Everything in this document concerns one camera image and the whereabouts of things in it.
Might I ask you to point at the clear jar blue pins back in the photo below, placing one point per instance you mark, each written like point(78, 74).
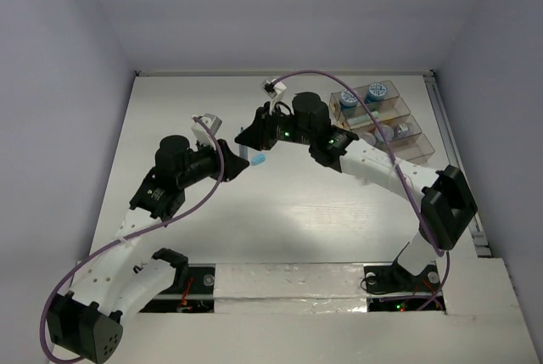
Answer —
point(386, 134)

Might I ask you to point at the blue ink jar front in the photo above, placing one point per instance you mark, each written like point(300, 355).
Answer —
point(347, 100)

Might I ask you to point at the clear tiered organizer tray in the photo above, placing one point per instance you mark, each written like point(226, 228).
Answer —
point(393, 110)

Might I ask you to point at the light blue marker cap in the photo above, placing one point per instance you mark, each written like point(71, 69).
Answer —
point(257, 159)

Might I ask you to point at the clear jar purple pins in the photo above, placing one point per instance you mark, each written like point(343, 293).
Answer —
point(370, 139)
point(402, 130)

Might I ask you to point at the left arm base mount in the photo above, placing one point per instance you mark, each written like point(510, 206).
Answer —
point(197, 295)

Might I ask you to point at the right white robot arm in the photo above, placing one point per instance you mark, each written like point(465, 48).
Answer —
point(443, 199)

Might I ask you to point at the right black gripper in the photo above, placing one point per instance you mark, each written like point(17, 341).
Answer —
point(260, 134)

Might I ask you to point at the blue ink jar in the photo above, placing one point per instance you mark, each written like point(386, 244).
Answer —
point(376, 92)
point(347, 100)

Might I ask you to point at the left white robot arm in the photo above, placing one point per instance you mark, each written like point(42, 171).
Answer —
point(89, 319)

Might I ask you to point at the green highlighter pen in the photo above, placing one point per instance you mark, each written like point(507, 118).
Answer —
point(358, 120)

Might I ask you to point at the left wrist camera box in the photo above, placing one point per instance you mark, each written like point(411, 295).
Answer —
point(205, 127)

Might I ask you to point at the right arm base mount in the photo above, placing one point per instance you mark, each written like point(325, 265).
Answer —
point(390, 288)

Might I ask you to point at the blue ink jar back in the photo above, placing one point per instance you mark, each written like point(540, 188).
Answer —
point(376, 92)

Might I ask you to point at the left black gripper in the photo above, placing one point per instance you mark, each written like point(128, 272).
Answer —
point(221, 159)

